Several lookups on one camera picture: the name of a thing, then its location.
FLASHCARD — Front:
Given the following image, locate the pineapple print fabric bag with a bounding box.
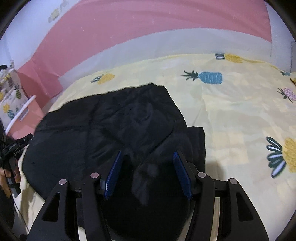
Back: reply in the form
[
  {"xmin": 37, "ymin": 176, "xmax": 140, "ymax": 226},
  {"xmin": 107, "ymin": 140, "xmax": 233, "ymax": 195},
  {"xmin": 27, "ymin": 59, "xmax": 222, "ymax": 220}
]
[{"xmin": 1, "ymin": 61, "xmax": 28, "ymax": 128}]

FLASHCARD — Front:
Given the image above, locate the person's left hand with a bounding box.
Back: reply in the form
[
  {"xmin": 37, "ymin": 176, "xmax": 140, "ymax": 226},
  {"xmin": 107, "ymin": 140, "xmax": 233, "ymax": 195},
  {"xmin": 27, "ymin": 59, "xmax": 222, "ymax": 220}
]
[{"xmin": 0, "ymin": 157, "xmax": 22, "ymax": 197}]

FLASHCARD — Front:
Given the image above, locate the yellow pineapple bed sheet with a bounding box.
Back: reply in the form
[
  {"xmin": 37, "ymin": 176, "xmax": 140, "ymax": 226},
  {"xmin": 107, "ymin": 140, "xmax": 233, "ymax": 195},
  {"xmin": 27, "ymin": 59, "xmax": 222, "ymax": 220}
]
[{"xmin": 14, "ymin": 53, "xmax": 296, "ymax": 239}]

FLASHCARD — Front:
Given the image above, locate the pink storage bin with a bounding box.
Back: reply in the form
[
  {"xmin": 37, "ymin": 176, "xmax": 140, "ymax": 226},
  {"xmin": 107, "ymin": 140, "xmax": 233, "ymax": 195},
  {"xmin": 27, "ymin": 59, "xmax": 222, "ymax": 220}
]
[{"xmin": 6, "ymin": 95, "xmax": 45, "ymax": 140}]

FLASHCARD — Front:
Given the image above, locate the black puffer jacket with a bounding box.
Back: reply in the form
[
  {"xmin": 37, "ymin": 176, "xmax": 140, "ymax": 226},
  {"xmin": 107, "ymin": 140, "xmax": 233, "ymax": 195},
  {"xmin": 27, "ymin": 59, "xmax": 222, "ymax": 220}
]
[{"xmin": 22, "ymin": 84, "xmax": 206, "ymax": 205}]

